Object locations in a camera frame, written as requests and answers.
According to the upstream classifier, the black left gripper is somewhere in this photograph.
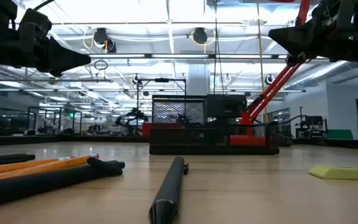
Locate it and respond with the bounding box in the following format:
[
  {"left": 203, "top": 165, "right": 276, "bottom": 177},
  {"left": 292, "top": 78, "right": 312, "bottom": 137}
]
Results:
[{"left": 0, "top": 30, "right": 91, "bottom": 78}]

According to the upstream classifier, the black background workstation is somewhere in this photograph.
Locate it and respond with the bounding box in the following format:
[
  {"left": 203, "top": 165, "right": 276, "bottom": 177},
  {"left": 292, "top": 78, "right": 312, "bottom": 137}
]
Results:
[{"left": 295, "top": 106, "right": 329, "bottom": 139}]

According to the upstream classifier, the yellow pencil with pink eraser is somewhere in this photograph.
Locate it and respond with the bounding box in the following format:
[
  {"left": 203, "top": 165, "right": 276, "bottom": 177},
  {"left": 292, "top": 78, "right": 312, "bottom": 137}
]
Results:
[
  {"left": 0, "top": 156, "right": 76, "bottom": 179},
  {"left": 0, "top": 153, "right": 100, "bottom": 184}
]

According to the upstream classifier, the yellow-green eraser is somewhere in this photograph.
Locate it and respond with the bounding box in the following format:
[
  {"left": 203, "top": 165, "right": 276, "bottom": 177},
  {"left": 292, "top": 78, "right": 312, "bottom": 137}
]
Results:
[{"left": 308, "top": 164, "right": 358, "bottom": 182}]

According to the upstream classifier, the black-framed glass enclosure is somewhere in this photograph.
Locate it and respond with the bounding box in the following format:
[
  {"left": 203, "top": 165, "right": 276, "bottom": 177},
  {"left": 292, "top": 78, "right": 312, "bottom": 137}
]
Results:
[{"left": 26, "top": 106, "right": 83, "bottom": 136}]

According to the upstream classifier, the black hanging cable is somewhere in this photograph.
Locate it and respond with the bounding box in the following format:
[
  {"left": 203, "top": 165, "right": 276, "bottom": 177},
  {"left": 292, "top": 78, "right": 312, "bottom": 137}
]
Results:
[{"left": 212, "top": 0, "right": 226, "bottom": 95}]

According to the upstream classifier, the black mesh desk organizer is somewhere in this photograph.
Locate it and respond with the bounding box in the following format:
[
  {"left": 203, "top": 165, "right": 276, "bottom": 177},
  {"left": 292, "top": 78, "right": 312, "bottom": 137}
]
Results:
[{"left": 149, "top": 95, "right": 280, "bottom": 156}]

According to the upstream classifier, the red storage box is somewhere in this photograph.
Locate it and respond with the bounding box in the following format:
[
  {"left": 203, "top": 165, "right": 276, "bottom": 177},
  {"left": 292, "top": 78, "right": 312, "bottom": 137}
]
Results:
[{"left": 141, "top": 123, "right": 183, "bottom": 137}]

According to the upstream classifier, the yellow hanging cord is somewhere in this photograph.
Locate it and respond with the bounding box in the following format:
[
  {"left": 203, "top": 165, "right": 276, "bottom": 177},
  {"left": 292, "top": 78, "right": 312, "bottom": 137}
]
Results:
[{"left": 256, "top": 0, "right": 269, "bottom": 124}]

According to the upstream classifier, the matte black pen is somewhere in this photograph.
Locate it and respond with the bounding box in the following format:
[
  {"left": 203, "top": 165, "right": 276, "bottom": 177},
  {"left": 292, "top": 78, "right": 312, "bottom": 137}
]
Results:
[
  {"left": 0, "top": 152, "right": 37, "bottom": 167},
  {"left": 0, "top": 157, "right": 126, "bottom": 210},
  {"left": 148, "top": 156, "right": 190, "bottom": 224}
]

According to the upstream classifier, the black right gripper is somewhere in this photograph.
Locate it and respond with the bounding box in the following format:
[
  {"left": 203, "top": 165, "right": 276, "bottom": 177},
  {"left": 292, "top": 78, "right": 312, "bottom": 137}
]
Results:
[{"left": 268, "top": 0, "right": 358, "bottom": 76}]

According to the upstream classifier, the green panel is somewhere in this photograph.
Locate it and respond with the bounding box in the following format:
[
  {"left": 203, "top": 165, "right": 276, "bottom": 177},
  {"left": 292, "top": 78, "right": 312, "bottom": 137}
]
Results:
[{"left": 327, "top": 129, "right": 354, "bottom": 140}]

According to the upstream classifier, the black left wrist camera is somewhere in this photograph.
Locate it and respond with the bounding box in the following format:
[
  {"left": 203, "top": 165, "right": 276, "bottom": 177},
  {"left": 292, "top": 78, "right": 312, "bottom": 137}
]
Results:
[{"left": 18, "top": 8, "right": 53, "bottom": 43}]

